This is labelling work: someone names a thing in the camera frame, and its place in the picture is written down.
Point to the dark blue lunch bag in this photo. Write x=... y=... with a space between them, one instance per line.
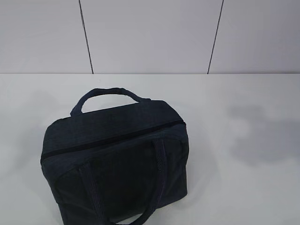
x=116 y=156

